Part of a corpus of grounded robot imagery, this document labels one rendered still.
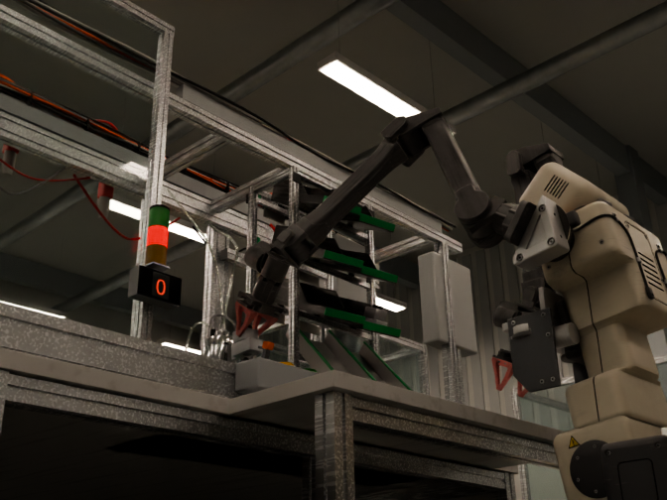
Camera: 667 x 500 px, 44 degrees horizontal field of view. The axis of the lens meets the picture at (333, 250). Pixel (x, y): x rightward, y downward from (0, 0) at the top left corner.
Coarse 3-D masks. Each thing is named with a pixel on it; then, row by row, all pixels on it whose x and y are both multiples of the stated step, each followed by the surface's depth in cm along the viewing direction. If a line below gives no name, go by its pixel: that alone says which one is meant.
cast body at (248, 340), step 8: (248, 328) 197; (232, 336) 198; (240, 336) 196; (248, 336) 196; (256, 336) 198; (232, 344) 198; (240, 344) 196; (248, 344) 194; (256, 344) 195; (232, 352) 197; (240, 352) 195; (248, 352) 195; (256, 352) 196
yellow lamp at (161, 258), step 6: (150, 246) 199; (156, 246) 199; (162, 246) 199; (150, 252) 198; (156, 252) 198; (162, 252) 199; (150, 258) 197; (156, 258) 197; (162, 258) 198; (162, 264) 198
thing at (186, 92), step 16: (192, 96) 285; (224, 112) 295; (240, 128) 299; (256, 128) 305; (272, 144) 310; (288, 144) 317; (304, 160) 321; (320, 160) 329; (176, 176) 337; (336, 176) 334; (208, 192) 348; (224, 192) 355; (384, 192) 357; (240, 208) 360; (400, 208) 362; (416, 208) 372; (288, 224) 380; (432, 224) 378
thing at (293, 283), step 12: (312, 180) 240; (252, 192) 245; (264, 192) 249; (252, 204) 244; (276, 204) 254; (360, 204) 255; (252, 216) 242; (252, 228) 241; (252, 240) 239; (372, 240) 254; (372, 252) 252; (252, 276) 235; (252, 288) 234; (372, 288) 247; (372, 300) 245; (252, 324) 230; (372, 336) 241; (372, 348) 239; (288, 360) 214
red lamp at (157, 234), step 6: (150, 228) 201; (156, 228) 200; (162, 228) 201; (150, 234) 200; (156, 234) 200; (162, 234) 200; (168, 234) 203; (150, 240) 200; (156, 240) 199; (162, 240) 200
